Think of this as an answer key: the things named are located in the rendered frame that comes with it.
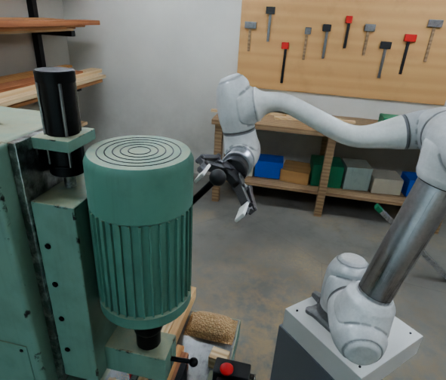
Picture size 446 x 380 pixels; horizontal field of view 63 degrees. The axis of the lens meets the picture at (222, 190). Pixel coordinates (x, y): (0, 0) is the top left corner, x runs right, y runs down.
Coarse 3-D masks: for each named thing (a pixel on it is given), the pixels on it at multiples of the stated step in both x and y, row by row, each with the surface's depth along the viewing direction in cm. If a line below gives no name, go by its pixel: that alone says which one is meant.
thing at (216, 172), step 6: (210, 174) 72; (216, 174) 72; (222, 174) 72; (210, 180) 73; (216, 180) 72; (222, 180) 72; (204, 186) 74; (210, 186) 74; (198, 192) 75; (204, 192) 75; (198, 198) 76
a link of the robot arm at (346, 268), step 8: (336, 256) 130; (344, 256) 127; (352, 256) 128; (360, 256) 128; (336, 264) 126; (344, 264) 124; (352, 264) 123; (360, 264) 123; (368, 264) 126; (328, 272) 128; (336, 272) 124; (344, 272) 122; (352, 272) 121; (360, 272) 121; (328, 280) 126; (336, 280) 123; (344, 280) 121; (352, 280) 121; (328, 288) 125; (336, 288) 121; (328, 296) 123; (320, 304) 135
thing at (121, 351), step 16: (112, 336) 78; (128, 336) 78; (112, 352) 76; (128, 352) 75; (144, 352) 75; (160, 352) 75; (112, 368) 78; (128, 368) 77; (144, 368) 76; (160, 368) 75
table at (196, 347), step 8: (240, 320) 107; (184, 328) 103; (184, 336) 100; (192, 336) 100; (184, 344) 98; (192, 344) 98; (200, 344) 98; (208, 344) 98; (216, 344) 99; (224, 344) 99; (232, 344) 99; (192, 352) 96; (200, 352) 96; (208, 352) 96; (232, 352) 97; (200, 360) 94; (192, 368) 92; (200, 368) 92; (208, 368) 92; (192, 376) 89; (200, 376) 90
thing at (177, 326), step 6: (192, 288) 112; (192, 294) 110; (192, 300) 111; (186, 312) 105; (180, 318) 101; (186, 318) 106; (174, 324) 99; (180, 324) 100; (174, 330) 97; (180, 330) 101
